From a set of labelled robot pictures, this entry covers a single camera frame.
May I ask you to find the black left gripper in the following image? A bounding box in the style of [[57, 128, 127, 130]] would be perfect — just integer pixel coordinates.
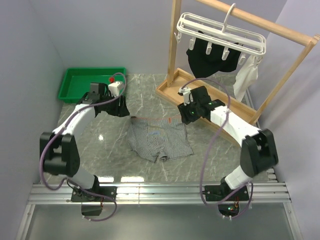
[[100, 92, 130, 117]]

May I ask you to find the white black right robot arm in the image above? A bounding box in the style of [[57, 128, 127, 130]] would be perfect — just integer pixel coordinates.
[[178, 86, 279, 200]]

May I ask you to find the green plastic tray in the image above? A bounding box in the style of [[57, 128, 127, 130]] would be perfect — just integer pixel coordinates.
[[58, 67, 126, 104]]

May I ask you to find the white clip hanger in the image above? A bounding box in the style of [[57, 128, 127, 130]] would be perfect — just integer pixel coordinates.
[[175, 3, 267, 65]]

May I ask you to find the white hanging garment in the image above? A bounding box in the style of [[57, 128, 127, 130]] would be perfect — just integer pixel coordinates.
[[233, 55, 263, 102]]

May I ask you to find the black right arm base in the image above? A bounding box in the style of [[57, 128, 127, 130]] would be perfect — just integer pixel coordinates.
[[201, 183, 253, 220]]

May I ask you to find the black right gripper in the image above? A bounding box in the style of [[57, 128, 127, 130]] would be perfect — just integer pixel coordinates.
[[178, 97, 201, 125]]

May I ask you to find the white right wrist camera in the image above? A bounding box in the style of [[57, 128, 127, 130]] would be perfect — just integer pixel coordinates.
[[178, 87, 193, 106]]

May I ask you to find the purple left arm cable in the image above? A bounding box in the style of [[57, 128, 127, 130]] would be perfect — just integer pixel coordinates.
[[39, 72, 127, 223]]

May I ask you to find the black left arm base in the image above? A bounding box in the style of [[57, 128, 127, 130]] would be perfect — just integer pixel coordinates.
[[70, 186, 117, 217]]

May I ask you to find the wooden clothes rack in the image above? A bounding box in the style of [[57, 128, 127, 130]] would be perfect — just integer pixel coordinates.
[[155, 0, 320, 148]]

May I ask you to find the black hanging underwear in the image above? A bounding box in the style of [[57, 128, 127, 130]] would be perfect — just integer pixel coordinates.
[[186, 38, 241, 78]]

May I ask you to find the striped grey boxer underwear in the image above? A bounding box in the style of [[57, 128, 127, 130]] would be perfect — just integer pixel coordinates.
[[127, 116, 194, 163]]

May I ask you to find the aluminium mounting rail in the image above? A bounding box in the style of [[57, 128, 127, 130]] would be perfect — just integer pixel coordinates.
[[27, 182, 291, 205]]

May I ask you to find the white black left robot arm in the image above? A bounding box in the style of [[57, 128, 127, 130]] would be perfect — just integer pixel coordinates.
[[39, 81, 130, 201]]

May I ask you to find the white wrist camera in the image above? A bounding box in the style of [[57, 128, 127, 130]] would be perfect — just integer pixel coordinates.
[[108, 81, 125, 98], [178, 87, 193, 106]]

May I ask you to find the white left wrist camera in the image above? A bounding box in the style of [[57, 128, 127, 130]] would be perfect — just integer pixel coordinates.
[[108, 81, 125, 98]]

